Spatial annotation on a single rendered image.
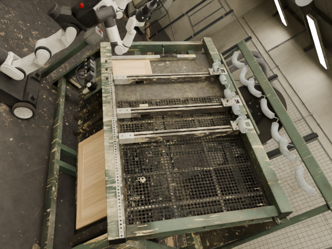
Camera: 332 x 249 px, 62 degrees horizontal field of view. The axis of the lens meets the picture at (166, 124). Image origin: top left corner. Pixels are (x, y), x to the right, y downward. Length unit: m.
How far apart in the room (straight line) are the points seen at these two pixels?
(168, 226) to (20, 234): 1.21
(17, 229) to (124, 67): 1.78
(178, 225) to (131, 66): 1.77
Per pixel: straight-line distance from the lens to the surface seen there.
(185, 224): 2.01
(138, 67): 3.04
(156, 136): 2.33
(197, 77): 2.96
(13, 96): 2.91
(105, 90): 2.73
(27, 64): 2.86
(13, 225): 2.58
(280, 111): 2.96
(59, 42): 2.65
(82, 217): 2.58
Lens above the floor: 2.05
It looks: 19 degrees down
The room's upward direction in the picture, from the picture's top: 61 degrees clockwise
